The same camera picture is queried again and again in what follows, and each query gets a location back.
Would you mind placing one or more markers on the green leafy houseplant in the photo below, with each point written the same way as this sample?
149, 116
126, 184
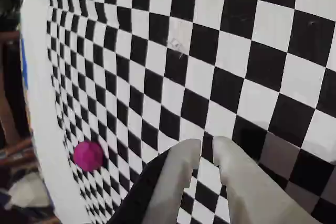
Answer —
9, 1

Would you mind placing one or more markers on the checkerboard paper mat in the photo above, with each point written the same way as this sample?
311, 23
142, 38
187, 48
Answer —
183, 77

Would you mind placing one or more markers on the wooden chair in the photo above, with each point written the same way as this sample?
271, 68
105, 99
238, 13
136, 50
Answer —
10, 113

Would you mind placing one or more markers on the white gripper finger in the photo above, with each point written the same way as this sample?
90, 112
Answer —
249, 190

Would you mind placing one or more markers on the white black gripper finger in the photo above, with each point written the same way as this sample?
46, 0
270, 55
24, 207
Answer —
168, 182

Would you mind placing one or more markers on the pink faceted ball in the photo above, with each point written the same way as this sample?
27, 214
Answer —
88, 155

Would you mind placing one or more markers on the blue tape strip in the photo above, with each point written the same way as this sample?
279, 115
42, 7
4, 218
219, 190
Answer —
25, 66

